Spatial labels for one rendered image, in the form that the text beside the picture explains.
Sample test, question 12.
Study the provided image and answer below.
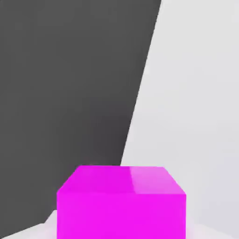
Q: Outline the small magenta cube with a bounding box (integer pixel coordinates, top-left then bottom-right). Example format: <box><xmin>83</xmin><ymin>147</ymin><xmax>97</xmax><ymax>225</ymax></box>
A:
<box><xmin>56</xmin><ymin>165</ymin><xmax>187</xmax><ymax>239</ymax></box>

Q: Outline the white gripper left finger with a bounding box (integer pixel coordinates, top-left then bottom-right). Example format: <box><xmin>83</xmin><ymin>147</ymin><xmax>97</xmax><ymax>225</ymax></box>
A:
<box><xmin>0</xmin><ymin>209</ymin><xmax>58</xmax><ymax>239</ymax></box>

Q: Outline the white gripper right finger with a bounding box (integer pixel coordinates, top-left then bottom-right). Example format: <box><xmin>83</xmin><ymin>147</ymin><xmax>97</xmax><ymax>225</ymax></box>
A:
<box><xmin>186</xmin><ymin>222</ymin><xmax>239</xmax><ymax>239</ymax></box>

